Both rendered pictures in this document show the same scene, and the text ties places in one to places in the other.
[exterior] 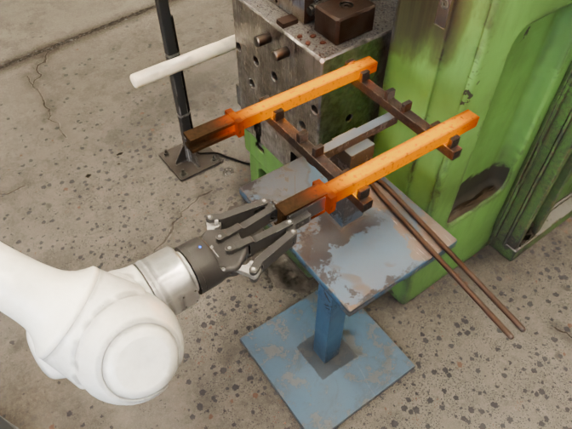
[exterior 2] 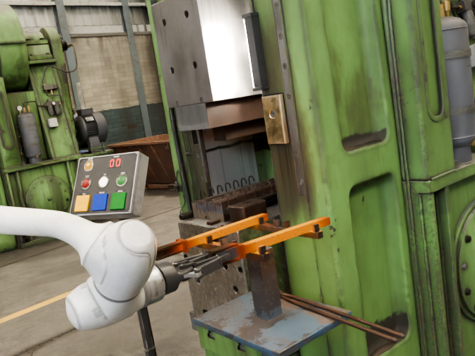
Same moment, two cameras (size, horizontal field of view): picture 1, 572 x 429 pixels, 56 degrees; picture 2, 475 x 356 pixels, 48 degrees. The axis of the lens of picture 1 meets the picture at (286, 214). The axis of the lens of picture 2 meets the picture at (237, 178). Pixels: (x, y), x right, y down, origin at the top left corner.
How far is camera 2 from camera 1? 0.80 m
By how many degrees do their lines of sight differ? 41
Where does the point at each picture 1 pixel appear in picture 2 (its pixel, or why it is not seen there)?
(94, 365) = (115, 233)
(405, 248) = (314, 321)
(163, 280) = not seen: hidden behind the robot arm
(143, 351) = (137, 229)
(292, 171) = (230, 304)
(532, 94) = (393, 248)
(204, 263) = (167, 267)
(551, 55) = (391, 217)
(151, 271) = not seen: hidden behind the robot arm
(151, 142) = not seen: outside the picture
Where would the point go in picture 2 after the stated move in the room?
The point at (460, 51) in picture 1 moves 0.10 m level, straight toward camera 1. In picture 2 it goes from (318, 205) to (314, 212)
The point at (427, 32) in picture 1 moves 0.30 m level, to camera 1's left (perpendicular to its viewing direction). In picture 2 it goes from (297, 203) to (214, 217)
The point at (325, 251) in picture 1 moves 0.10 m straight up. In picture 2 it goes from (257, 332) to (252, 299)
